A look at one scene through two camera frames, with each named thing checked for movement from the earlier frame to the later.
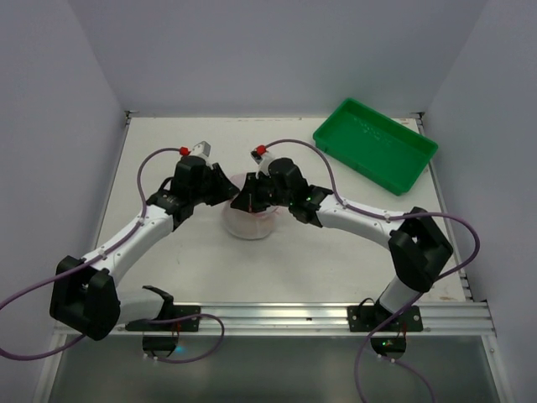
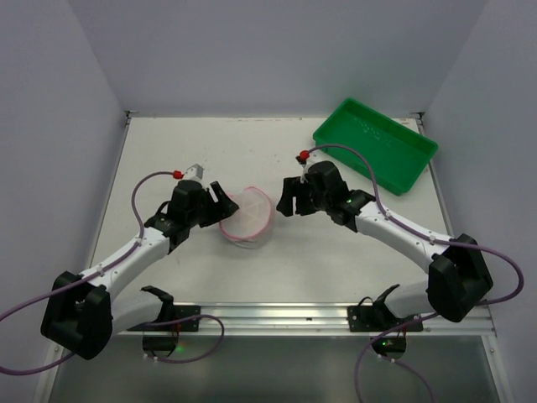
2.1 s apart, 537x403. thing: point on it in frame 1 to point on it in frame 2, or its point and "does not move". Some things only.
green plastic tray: [383, 150] does not move
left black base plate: [178, 311] does not move
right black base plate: [371, 317] does not move
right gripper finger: [254, 196] to [294, 187]
